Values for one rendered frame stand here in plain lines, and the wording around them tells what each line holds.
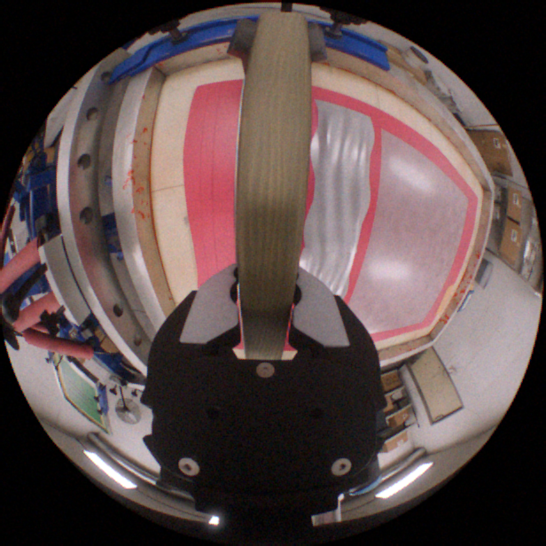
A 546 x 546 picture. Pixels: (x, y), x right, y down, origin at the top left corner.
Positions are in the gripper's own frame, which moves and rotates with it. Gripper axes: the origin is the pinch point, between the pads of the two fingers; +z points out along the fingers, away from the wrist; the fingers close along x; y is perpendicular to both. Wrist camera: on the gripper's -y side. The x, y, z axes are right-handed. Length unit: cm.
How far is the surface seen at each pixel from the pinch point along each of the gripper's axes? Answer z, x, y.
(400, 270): 5.3, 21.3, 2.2
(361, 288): 5.3, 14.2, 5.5
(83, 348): -5, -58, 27
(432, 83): 71, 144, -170
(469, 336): 11, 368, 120
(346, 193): 4.6, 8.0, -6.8
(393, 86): 3.9, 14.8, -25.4
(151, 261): 3.1, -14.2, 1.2
